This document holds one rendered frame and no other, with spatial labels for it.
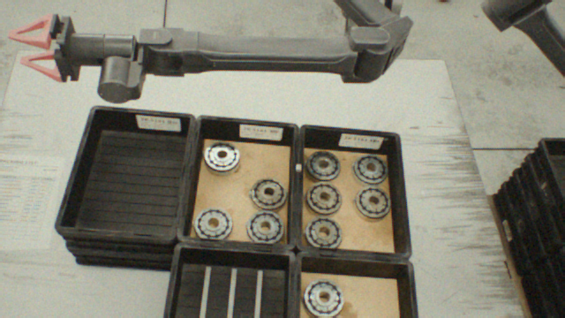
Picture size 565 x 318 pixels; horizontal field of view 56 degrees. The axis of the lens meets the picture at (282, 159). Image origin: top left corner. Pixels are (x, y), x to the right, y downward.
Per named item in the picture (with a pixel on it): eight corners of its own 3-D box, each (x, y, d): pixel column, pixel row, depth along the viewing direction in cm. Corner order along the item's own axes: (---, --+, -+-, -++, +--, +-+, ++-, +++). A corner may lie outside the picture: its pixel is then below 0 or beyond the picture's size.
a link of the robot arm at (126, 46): (144, 51, 98) (139, 28, 93) (140, 79, 94) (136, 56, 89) (105, 49, 97) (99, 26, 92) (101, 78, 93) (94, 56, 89)
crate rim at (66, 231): (93, 109, 153) (91, 104, 151) (197, 118, 155) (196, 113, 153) (54, 235, 131) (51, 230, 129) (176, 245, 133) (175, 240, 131)
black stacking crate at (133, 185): (100, 129, 161) (92, 106, 151) (197, 138, 162) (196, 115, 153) (64, 250, 139) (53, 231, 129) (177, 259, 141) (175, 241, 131)
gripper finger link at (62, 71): (20, 83, 94) (74, 84, 95) (6, 55, 88) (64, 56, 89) (28, 55, 98) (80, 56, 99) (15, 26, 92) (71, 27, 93)
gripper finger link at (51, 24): (13, 69, 91) (70, 71, 92) (-2, 40, 85) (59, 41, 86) (22, 41, 95) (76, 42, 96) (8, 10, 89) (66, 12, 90)
